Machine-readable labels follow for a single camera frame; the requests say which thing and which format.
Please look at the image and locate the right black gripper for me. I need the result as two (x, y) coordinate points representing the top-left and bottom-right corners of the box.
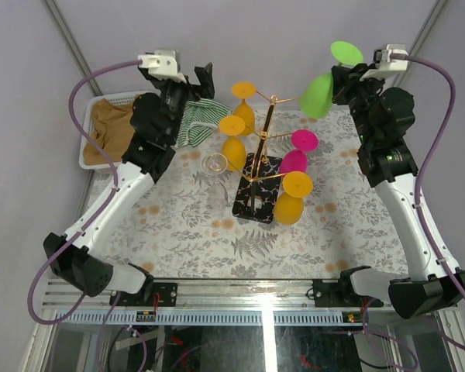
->
(332, 64), (388, 146)

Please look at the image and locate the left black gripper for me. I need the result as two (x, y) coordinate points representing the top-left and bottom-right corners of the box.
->
(139, 62), (211, 143)

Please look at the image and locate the green plastic wine glass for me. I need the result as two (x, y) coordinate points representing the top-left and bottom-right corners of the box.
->
(300, 40), (363, 119)

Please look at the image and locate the orange wine glass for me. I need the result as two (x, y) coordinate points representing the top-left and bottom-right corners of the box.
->
(274, 171), (313, 225)
(231, 81), (256, 136)
(219, 115), (246, 171)

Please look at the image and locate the pink plastic wine glass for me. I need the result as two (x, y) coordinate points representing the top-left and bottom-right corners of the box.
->
(279, 129), (319, 174)

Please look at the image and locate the clear wine glass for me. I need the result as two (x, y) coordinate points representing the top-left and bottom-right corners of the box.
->
(201, 153), (229, 211)

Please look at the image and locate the gold wine glass rack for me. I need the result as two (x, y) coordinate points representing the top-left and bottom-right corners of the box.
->
(232, 89), (299, 224)

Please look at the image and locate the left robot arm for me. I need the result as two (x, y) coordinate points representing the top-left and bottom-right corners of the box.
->
(43, 63), (215, 306)

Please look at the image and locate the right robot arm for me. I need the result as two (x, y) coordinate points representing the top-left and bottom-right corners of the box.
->
(331, 64), (465, 319)

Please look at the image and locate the green striped cloth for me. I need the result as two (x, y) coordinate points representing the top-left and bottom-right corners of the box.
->
(175, 98), (231, 148)

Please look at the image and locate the white plastic basket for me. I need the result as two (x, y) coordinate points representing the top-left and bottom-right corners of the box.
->
(79, 91), (146, 173)

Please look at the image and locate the brown cloth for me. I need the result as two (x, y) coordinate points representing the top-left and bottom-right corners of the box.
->
(90, 95), (139, 164)

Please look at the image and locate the floral table mat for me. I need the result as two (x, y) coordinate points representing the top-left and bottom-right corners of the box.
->
(96, 109), (408, 279)

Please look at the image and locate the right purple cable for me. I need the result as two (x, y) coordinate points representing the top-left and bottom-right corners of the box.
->
(361, 55), (465, 369)

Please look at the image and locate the purple cable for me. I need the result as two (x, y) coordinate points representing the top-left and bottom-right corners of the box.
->
(26, 60), (144, 372)
(361, 55), (465, 369)

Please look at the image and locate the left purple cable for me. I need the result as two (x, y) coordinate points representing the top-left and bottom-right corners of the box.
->
(26, 60), (144, 372)

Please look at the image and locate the aluminium front rail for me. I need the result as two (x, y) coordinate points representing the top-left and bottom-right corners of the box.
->
(42, 277), (460, 311)

